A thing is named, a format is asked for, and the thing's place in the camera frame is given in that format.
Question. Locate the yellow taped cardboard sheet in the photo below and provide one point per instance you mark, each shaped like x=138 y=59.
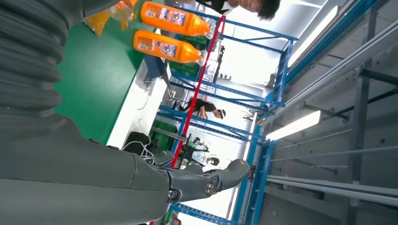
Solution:
x=96 y=23

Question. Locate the background robot machine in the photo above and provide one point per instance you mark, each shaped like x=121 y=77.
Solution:
x=200 y=155

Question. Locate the ceiling light strip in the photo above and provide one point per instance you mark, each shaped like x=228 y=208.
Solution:
x=295 y=125
x=314 y=34

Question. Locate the white table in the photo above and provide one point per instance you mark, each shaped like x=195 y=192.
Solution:
x=133 y=118

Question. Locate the green plastic crate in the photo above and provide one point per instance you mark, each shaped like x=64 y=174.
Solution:
x=161 y=139
x=186 y=68

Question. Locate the red pole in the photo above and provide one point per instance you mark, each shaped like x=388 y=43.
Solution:
x=199 y=87

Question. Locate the blue metal rack frame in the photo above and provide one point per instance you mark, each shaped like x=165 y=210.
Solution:
x=280 y=77

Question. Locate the black carry case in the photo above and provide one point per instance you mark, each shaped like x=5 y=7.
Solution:
x=133 y=144

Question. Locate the person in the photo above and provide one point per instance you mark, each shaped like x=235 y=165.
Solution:
x=264 y=7
x=202 y=107

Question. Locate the green table board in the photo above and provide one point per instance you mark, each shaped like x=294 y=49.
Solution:
x=93 y=77

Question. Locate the tablet with blue cover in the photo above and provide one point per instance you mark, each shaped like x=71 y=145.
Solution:
x=155 y=68

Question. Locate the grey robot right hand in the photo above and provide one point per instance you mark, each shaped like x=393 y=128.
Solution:
x=77 y=180

